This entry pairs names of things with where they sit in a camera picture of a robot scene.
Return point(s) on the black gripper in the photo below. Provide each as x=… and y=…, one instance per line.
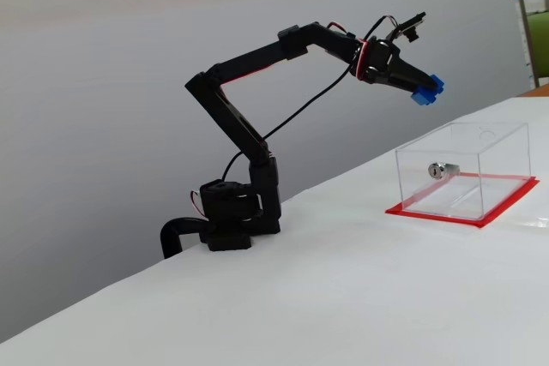
x=391, y=67

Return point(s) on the blue lego brick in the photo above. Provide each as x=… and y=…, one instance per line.
x=422, y=99

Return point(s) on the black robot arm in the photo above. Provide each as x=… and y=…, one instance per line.
x=231, y=117

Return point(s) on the transparent plastic box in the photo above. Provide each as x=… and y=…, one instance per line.
x=502, y=156

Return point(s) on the silver cam lock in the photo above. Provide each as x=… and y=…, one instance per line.
x=435, y=171

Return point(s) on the brown wooden table edge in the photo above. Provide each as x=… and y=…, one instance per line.
x=536, y=91

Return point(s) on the green panel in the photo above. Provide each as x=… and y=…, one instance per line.
x=539, y=44

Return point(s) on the black table clamp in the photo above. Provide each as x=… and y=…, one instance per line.
x=169, y=237

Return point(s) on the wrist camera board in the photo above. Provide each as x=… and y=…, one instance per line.
x=414, y=34

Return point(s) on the grey metal shelf post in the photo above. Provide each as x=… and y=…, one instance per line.
x=525, y=23

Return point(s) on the red tape frame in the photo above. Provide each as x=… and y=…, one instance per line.
x=433, y=218

